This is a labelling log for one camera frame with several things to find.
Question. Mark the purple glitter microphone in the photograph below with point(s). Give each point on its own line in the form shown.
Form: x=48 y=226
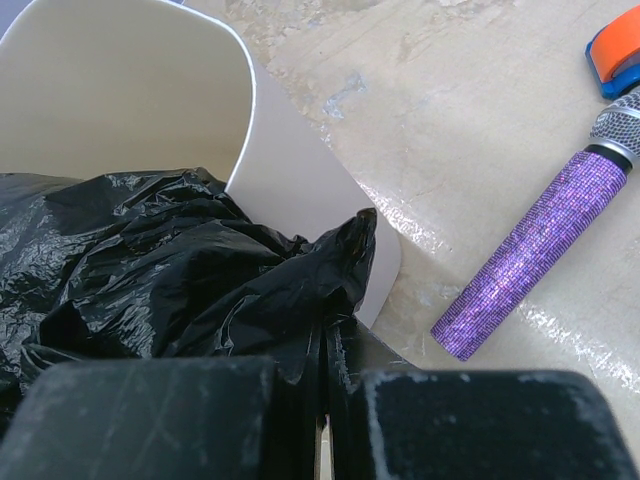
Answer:
x=578 y=194

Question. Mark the colourful toy car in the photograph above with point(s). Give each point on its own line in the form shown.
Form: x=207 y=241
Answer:
x=613 y=55

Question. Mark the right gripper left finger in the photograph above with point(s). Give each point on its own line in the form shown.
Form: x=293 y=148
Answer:
x=300 y=404

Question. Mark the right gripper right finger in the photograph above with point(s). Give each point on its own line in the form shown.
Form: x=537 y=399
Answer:
x=351 y=349

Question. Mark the black trash bag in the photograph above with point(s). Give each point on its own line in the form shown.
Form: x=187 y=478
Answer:
x=159 y=264

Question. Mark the beige plastic trash bin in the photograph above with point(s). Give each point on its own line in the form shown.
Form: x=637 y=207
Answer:
x=90 y=87

